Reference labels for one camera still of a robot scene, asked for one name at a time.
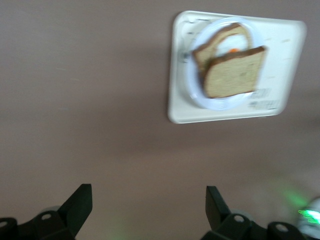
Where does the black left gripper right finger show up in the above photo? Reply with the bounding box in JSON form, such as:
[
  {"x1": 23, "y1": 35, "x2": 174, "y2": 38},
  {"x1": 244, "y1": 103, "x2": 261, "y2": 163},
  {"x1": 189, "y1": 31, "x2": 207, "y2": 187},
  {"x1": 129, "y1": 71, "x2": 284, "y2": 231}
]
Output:
[{"x1": 202, "y1": 186, "x2": 311, "y2": 240}]

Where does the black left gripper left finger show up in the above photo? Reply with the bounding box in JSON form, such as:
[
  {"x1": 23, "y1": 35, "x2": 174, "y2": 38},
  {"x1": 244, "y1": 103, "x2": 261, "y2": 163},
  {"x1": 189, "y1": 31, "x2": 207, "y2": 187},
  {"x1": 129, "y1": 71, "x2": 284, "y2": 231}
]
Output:
[{"x1": 0, "y1": 184, "x2": 93, "y2": 240}]

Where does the white round plate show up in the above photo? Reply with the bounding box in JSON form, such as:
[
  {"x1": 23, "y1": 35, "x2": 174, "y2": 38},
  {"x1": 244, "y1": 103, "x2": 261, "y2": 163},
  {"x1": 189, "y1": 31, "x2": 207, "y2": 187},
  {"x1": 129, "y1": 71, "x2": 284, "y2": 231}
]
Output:
[{"x1": 183, "y1": 16, "x2": 261, "y2": 111}]

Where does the brown bread slice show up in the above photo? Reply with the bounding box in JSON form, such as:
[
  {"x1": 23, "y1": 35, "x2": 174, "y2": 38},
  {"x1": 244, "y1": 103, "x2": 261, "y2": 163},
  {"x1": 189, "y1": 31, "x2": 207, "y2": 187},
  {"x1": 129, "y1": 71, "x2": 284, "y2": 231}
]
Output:
[
  {"x1": 204, "y1": 45, "x2": 267, "y2": 99},
  {"x1": 191, "y1": 22, "x2": 252, "y2": 83}
]

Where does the fried egg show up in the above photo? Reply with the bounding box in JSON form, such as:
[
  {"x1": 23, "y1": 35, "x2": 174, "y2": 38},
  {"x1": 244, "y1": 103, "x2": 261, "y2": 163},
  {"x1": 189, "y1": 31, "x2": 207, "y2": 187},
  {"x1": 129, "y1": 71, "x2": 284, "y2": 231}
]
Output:
[{"x1": 216, "y1": 34, "x2": 247, "y2": 57}]

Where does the cream tray with bear print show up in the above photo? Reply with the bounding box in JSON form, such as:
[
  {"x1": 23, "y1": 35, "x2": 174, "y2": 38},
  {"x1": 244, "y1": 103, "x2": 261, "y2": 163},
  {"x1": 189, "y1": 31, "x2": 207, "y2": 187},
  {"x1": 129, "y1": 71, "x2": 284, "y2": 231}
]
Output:
[{"x1": 167, "y1": 9, "x2": 308, "y2": 125}]

